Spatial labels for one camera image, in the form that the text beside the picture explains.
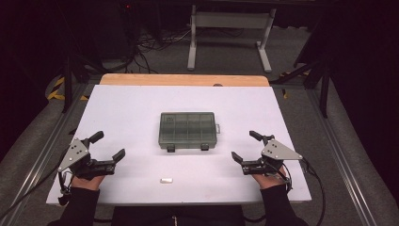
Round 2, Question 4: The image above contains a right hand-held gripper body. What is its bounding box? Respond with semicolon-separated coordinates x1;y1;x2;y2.
242;135;304;177

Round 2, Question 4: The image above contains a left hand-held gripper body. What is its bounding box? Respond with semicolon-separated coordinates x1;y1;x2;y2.
57;137;117;182

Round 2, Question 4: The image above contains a grey translucent compartment box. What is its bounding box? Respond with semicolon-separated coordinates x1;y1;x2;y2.
157;111;221;153

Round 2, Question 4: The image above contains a person's left hand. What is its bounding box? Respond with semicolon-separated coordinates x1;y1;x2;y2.
71;174;106;192

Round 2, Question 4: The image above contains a person's right hand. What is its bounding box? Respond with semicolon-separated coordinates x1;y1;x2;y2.
251;166;287;190

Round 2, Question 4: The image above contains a white table board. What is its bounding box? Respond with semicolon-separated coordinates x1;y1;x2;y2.
46;84;312;206

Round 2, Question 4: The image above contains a yellow and black floor tape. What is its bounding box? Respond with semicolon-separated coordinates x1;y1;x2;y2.
46;76;90;102

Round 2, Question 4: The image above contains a black tripod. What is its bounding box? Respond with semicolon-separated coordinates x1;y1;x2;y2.
269;55;333;119
60;51;106;114

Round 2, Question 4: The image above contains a person's dark clothing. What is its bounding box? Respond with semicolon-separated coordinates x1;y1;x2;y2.
110;204;247;226

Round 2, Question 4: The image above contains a grey metal stand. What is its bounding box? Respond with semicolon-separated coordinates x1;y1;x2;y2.
186;4;278;74

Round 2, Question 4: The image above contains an aluminium floor rail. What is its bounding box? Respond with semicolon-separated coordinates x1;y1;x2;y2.
305;88;379;226
0;84;96;226

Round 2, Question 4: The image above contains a left hand-held gripper cable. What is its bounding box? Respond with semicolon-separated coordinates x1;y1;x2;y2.
0;150;72;220

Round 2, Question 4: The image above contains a hand-held gripper cable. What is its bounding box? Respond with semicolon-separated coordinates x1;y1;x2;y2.
283;157;327;226
0;150;72;220

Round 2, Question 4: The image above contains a right hand-held gripper cable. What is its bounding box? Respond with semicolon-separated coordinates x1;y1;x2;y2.
283;157;327;226

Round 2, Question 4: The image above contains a bundle of black floor cables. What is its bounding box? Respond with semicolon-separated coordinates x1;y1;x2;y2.
130;26;193;75

